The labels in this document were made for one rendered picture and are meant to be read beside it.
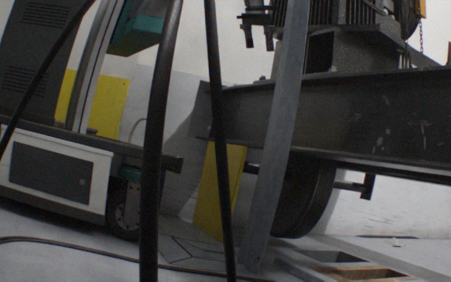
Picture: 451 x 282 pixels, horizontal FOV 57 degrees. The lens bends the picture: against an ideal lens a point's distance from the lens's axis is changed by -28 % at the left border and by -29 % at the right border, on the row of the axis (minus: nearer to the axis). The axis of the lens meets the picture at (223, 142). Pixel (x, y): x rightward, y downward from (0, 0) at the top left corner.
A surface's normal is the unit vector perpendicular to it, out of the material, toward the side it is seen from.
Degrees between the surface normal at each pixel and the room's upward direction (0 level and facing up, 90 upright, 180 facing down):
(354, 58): 90
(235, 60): 90
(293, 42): 90
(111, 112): 87
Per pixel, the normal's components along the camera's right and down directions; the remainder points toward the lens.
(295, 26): -0.86, -0.19
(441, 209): 0.30, 0.04
